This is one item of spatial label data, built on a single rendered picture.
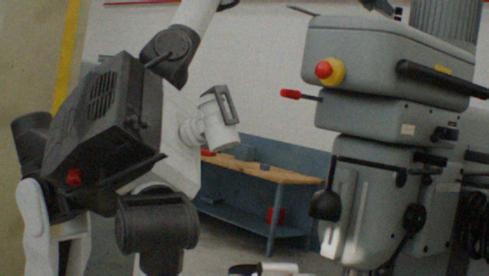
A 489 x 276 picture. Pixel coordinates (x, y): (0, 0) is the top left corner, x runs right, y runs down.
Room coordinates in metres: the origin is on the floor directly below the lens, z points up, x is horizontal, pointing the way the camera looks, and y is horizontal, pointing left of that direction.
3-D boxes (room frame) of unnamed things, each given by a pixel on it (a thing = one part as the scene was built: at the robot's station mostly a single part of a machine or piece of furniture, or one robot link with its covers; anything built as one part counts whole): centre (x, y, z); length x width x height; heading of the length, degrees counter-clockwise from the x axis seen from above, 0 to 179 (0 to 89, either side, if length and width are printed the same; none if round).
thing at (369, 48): (1.41, -0.34, 1.81); 0.47 x 0.26 x 0.16; 135
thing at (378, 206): (1.40, -0.33, 1.47); 0.21 x 0.19 x 0.32; 45
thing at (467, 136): (1.75, -0.69, 1.66); 0.80 x 0.23 x 0.20; 135
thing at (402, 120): (1.43, -0.36, 1.68); 0.34 x 0.24 x 0.10; 135
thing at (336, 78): (1.23, -0.17, 1.76); 0.06 x 0.02 x 0.06; 45
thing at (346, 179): (1.32, -0.25, 1.45); 0.04 x 0.04 x 0.21; 45
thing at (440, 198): (1.53, -0.47, 1.47); 0.24 x 0.19 x 0.26; 45
